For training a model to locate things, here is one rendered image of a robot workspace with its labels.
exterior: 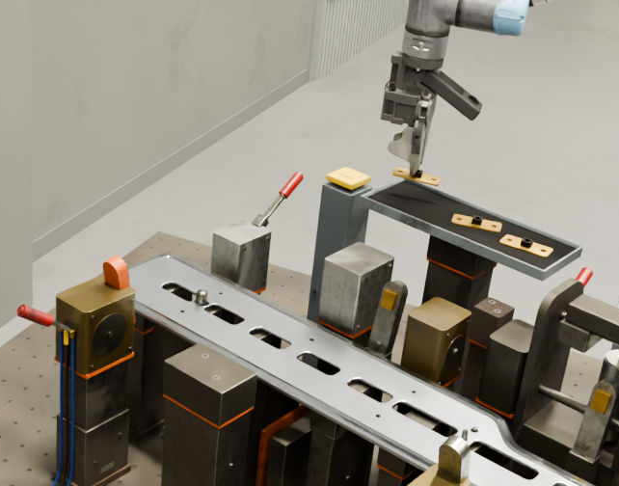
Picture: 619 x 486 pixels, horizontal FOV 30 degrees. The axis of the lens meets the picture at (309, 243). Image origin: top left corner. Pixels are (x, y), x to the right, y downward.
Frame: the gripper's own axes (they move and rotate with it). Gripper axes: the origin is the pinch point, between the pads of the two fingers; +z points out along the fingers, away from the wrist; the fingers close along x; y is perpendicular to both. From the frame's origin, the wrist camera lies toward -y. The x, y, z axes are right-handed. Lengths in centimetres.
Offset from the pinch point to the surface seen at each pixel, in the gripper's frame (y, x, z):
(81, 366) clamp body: 41, 47, 26
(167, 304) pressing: 34.2, 28.8, 22.0
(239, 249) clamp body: 27.2, 13.2, 17.0
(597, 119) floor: -31, -420, 122
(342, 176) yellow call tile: 13.7, -2.6, 6.0
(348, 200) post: 11.4, 0.4, 8.9
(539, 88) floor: 4, -456, 123
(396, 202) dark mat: 2.2, 3.4, 5.9
